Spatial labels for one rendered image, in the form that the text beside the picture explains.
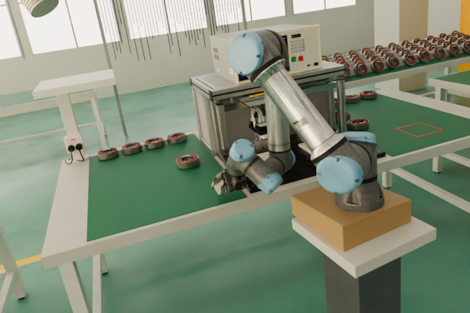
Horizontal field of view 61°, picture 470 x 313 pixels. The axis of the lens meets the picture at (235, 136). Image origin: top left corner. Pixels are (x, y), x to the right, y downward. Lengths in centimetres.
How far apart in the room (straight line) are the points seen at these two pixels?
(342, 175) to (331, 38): 836
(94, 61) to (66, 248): 664
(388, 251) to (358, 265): 11
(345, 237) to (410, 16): 474
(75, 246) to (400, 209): 109
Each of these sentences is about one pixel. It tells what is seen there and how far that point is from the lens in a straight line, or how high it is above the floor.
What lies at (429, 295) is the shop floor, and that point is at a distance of 232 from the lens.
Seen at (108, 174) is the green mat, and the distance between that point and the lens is 209.
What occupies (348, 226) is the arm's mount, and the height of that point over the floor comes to 83.
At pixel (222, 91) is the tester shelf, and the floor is 110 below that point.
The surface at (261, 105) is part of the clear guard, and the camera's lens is 165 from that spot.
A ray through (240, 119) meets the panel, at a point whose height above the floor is 91.
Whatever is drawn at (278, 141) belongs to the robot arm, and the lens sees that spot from 134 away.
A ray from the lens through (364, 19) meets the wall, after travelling 985.
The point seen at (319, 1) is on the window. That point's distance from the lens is 922.
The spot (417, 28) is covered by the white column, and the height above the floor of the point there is 80.
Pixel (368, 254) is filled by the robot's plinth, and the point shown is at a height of 75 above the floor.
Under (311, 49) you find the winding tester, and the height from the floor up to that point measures 121.
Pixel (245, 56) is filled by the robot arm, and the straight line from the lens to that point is 114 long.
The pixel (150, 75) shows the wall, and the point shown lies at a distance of 813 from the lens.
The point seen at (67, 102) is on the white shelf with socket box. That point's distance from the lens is 232.
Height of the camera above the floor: 149
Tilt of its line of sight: 19 degrees down
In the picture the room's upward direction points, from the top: 8 degrees counter-clockwise
